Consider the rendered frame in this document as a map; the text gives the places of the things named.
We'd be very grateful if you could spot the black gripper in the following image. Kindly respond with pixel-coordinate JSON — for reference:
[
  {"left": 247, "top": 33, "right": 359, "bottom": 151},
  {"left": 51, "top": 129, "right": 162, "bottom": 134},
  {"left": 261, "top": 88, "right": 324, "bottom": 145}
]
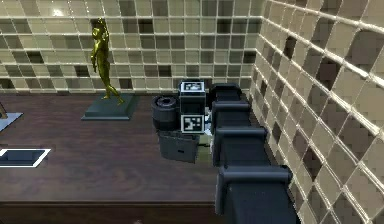
[{"left": 150, "top": 95, "right": 201, "bottom": 164}]

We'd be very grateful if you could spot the dark brown wooden counter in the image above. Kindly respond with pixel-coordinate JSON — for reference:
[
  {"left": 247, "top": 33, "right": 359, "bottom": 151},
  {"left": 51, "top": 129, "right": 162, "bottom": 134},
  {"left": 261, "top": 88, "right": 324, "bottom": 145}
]
[{"left": 0, "top": 93, "right": 268, "bottom": 224}]

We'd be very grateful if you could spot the gold figure statue on base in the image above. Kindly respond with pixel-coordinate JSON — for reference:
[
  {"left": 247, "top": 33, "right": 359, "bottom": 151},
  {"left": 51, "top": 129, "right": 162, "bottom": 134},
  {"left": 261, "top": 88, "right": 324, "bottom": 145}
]
[{"left": 80, "top": 18, "right": 141, "bottom": 122}]

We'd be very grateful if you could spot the white framed rectangular sink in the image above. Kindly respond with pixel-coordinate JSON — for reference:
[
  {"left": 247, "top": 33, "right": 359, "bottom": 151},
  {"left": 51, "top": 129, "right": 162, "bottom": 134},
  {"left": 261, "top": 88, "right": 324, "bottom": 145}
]
[{"left": 0, "top": 148, "right": 52, "bottom": 168}]

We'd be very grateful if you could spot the silver base with brown object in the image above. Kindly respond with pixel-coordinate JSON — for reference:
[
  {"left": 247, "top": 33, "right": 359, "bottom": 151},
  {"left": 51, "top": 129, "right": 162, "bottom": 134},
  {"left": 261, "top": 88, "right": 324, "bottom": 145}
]
[{"left": 0, "top": 101, "right": 24, "bottom": 132}]

